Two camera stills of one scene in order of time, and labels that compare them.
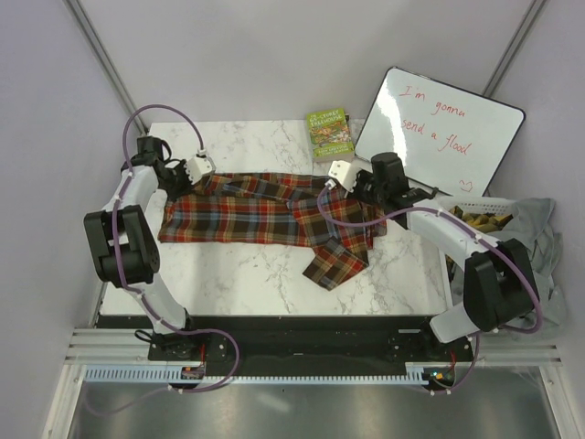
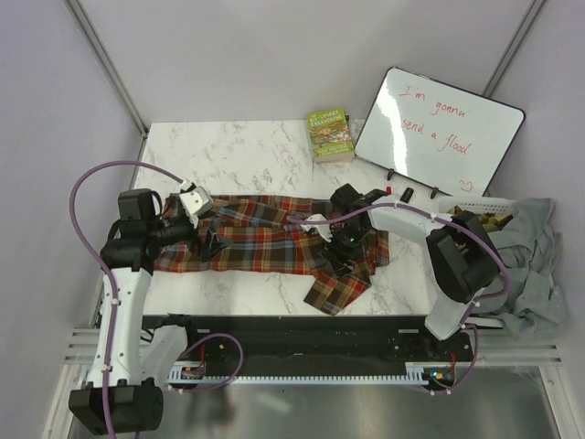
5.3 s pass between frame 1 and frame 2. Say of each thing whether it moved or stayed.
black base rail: stayed
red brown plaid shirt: moved
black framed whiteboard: stayed
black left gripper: moved
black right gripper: moved
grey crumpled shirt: stayed
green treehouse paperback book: stayed
